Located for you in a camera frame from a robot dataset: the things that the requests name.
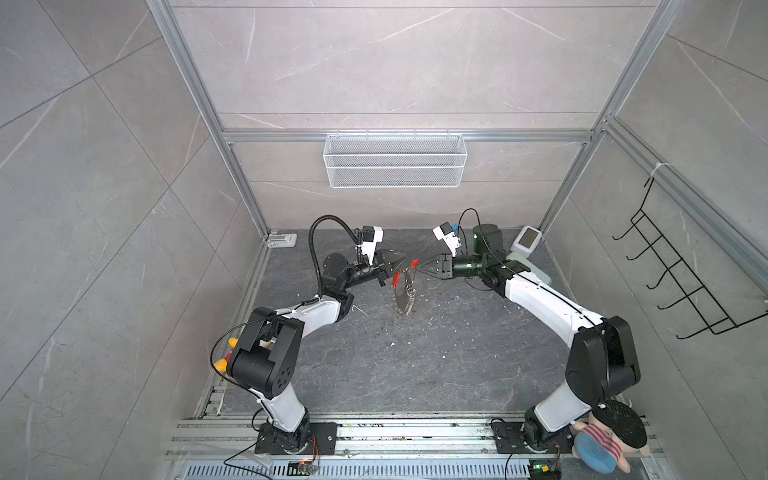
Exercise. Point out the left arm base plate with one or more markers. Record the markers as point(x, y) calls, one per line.
point(320, 438)

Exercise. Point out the grey key organizer red handle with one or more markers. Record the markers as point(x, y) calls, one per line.
point(404, 287)

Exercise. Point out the white corner bracket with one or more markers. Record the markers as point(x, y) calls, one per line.
point(282, 240)

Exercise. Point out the yellow plush toy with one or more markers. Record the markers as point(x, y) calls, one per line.
point(221, 356)

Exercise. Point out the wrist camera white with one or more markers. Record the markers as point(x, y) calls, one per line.
point(447, 233)
point(368, 239)

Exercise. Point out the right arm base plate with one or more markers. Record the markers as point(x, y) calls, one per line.
point(509, 439)

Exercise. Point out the green eyeglass case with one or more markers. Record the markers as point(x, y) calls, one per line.
point(540, 274)

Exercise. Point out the small allen key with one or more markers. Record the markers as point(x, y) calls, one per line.
point(357, 309)

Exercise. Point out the white wire mesh basket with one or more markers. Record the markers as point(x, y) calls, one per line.
point(387, 161)

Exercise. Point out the black wire hook rack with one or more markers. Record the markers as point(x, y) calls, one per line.
point(691, 290)

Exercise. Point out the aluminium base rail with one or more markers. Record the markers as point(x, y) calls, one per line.
point(432, 445)

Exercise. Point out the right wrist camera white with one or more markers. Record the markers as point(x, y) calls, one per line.
point(447, 233)

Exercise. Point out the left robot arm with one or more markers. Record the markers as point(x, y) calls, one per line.
point(262, 359)

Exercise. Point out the white digital timer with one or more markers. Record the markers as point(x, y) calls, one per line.
point(526, 241)

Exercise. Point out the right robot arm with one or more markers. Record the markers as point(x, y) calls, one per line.
point(602, 361)

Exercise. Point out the boy plush doll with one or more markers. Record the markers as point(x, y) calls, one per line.
point(612, 431)

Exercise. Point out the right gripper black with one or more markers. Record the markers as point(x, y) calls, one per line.
point(445, 263)

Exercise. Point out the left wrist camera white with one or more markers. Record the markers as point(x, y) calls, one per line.
point(368, 239)

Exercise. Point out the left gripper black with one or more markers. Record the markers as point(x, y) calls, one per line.
point(381, 262)

